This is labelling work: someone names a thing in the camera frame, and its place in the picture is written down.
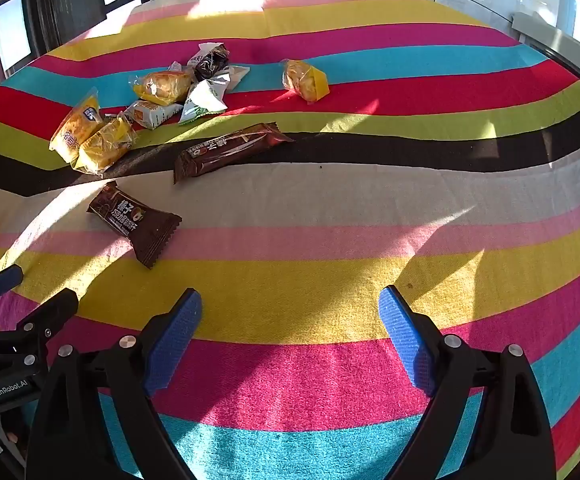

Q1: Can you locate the long brown chocolate bar packet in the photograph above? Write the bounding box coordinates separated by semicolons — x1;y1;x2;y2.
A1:
173;122;295;184

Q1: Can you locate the dark brownie packet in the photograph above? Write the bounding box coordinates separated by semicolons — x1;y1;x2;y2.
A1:
186;42;231;82

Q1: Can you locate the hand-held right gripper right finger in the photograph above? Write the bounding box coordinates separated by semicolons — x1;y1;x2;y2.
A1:
378;285;556;480

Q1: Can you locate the clear yellow cake packet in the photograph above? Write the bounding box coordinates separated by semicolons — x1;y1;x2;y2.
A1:
72;112;137;176

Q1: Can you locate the golden bread packet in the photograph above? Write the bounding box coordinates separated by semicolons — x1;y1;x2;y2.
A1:
130;69;194;107

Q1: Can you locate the striped colourful tablecloth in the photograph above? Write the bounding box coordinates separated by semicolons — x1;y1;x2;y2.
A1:
0;0;580;480

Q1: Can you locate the white green snack packet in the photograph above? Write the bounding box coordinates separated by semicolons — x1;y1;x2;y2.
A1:
178;78;228;125

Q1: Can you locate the white snack packet orange print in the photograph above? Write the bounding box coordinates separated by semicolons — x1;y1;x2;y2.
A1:
122;100;185;131

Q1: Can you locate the orange cake packet blue label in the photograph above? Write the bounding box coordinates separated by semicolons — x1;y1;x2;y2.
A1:
49;88;106;164

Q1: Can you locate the brown chocolate biscuit packet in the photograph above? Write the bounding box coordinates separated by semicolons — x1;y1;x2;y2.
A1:
87;180;183;269

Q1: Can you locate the grey window ledge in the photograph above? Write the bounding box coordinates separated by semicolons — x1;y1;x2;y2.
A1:
512;12;580;76

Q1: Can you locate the yellow pastry packet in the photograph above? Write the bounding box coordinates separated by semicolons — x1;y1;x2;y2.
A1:
282;59;329;105

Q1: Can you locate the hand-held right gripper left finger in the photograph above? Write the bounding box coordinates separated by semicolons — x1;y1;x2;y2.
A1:
26;287;203;480

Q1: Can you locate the plain white snack packet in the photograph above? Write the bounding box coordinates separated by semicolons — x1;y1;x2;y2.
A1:
210;65;251;93

